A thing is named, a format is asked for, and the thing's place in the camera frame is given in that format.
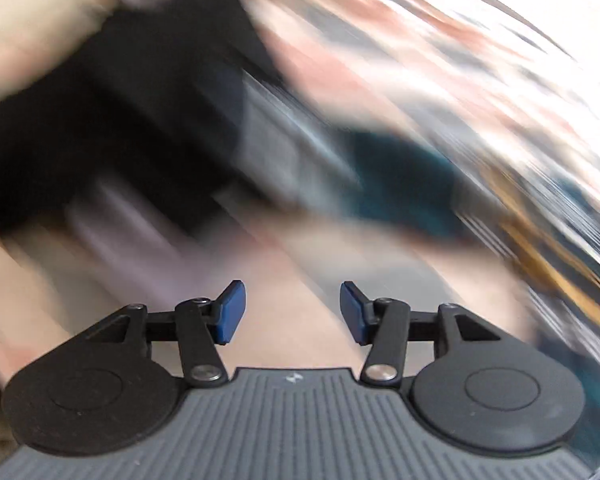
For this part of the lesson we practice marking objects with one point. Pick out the teal garment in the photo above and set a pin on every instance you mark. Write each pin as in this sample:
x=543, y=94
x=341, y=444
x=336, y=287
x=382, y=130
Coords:
x=405, y=185

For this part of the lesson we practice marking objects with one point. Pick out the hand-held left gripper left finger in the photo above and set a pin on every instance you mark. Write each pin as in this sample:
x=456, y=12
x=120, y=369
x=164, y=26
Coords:
x=231, y=310

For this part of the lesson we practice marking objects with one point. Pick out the patchwork bedspread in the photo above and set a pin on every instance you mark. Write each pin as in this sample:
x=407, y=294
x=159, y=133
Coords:
x=340, y=75

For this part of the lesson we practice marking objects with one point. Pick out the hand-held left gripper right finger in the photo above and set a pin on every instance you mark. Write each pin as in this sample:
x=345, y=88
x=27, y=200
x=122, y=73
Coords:
x=354, y=310

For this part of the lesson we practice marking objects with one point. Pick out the dark cloth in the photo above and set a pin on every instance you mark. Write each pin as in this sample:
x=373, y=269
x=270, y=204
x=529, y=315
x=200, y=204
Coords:
x=104, y=125

